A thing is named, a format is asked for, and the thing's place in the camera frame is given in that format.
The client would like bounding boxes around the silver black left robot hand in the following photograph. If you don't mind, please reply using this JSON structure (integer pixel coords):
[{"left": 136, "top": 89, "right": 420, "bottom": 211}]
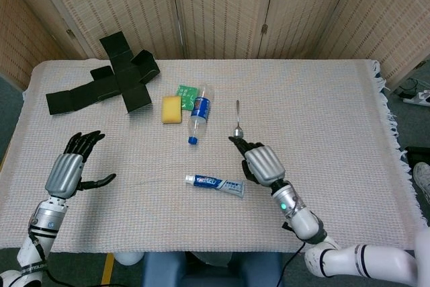
[{"left": 44, "top": 130, "right": 117, "bottom": 200}]

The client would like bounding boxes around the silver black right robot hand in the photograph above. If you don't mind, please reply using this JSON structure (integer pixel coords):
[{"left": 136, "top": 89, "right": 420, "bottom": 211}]
[{"left": 228, "top": 136, "right": 286, "bottom": 188}]

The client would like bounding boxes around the blue white toothpaste tube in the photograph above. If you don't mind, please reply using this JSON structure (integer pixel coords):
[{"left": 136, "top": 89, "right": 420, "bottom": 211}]
[{"left": 185, "top": 174, "right": 246, "bottom": 199}]

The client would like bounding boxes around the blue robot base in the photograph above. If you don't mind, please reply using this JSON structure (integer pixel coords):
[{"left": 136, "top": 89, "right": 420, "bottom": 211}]
[{"left": 142, "top": 252, "right": 285, "bottom": 287}]

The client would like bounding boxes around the metal spoon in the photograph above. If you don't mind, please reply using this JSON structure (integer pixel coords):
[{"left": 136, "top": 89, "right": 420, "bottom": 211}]
[{"left": 232, "top": 99, "right": 245, "bottom": 139}]

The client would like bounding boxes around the white woven tablecloth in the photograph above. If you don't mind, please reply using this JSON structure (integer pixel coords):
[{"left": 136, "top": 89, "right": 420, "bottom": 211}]
[{"left": 0, "top": 58, "right": 429, "bottom": 254}]

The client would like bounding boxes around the clear plastic water bottle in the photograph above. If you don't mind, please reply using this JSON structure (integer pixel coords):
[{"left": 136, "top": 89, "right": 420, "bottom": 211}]
[{"left": 187, "top": 82, "right": 215, "bottom": 146}]

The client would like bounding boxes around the green packet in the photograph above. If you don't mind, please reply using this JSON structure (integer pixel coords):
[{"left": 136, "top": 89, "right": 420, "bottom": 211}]
[{"left": 175, "top": 84, "right": 200, "bottom": 110}]

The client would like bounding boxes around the white round base part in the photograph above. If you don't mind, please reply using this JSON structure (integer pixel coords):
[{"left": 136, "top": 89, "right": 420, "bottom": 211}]
[{"left": 114, "top": 252, "right": 145, "bottom": 266}]

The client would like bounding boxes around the yellow sponge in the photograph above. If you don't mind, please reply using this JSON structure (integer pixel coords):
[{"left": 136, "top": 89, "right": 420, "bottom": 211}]
[{"left": 161, "top": 95, "right": 183, "bottom": 124}]

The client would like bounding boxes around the black unfolded cardboard box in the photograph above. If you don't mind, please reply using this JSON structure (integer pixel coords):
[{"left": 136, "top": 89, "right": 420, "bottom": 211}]
[{"left": 45, "top": 31, "right": 161, "bottom": 116}]

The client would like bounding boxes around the black floor object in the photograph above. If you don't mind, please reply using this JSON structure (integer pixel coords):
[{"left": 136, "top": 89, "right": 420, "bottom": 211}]
[{"left": 404, "top": 146, "right": 430, "bottom": 167}]

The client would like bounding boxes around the white shoe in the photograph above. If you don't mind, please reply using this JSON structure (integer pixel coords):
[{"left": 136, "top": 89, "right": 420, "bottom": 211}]
[{"left": 412, "top": 161, "right": 430, "bottom": 206}]

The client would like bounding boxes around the beige woven folding screen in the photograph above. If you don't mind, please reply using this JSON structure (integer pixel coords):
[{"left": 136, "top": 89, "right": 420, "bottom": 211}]
[{"left": 0, "top": 0, "right": 430, "bottom": 89}]

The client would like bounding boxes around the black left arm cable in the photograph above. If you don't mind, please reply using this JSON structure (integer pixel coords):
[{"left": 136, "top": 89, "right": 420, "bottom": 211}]
[{"left": 29, "top": 226, "right": 48, "bottom": 264}]

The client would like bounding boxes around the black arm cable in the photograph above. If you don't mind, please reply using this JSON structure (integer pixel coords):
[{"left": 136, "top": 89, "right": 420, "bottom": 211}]
[
  {"left": 29, "top": 226, "right": 48, "bottom": 264},
  {"left": 279, "top": 240, "right": 307, "bottom": 287}
]

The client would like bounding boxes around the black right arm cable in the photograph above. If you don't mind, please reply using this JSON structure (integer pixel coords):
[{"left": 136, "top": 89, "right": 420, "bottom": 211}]
[{"left": 279, "top": 240, "right": 307, "bottom": 287}]

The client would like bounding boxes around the black floor cable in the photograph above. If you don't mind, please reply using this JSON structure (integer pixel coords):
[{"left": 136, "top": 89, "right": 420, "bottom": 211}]
[{"left": 396, "top": 77, "right": 425, "bottom": 97}]

